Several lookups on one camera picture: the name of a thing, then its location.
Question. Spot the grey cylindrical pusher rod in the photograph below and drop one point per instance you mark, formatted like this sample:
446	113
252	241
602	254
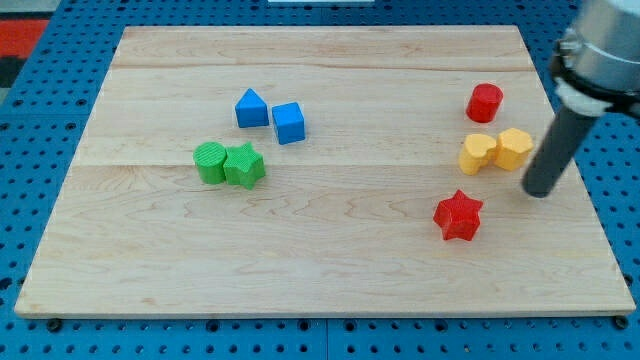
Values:
563	138

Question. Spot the yellow hexagon block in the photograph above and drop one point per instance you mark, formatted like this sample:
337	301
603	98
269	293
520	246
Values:
513	148

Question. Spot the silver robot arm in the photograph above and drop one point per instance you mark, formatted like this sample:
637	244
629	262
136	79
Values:
595	69

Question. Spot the yellow heart block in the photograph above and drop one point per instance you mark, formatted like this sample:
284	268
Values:
476	152

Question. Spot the red cylinder block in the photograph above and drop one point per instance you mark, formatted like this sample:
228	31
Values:
484	103

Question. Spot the red star block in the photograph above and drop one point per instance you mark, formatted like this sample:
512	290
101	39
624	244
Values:
458	217

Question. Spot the wooden board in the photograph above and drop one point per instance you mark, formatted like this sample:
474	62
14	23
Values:
341	225

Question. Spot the blue cube block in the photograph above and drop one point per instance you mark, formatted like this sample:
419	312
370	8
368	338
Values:
289	123

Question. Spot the blue triangle block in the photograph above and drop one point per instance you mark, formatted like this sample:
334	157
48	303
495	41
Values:
251	110

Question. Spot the green star block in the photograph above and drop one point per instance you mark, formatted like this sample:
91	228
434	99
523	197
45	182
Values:
244	166

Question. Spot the green cylinder block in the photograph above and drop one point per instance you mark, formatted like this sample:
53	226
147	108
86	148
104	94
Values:
209	159

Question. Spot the blue pegboard base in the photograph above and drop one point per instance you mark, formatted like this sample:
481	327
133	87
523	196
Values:
41	121

